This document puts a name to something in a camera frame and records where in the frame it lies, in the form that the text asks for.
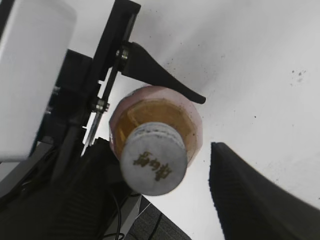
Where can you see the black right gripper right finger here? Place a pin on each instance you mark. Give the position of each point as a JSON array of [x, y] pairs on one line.
[[251, 207]]

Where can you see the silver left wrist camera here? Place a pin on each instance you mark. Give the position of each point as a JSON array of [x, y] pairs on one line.
[[34, 38]]

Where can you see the oolong tea bottle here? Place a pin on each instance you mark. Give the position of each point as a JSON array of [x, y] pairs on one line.
[[156, 104]]

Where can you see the white bottle cap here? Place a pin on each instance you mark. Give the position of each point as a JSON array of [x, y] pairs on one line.
[[154, 159]]

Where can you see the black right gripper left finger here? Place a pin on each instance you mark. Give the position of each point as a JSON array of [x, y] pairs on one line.
[[81, 205]]

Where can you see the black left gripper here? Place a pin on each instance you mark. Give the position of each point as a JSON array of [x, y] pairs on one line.
[[81, 93]]

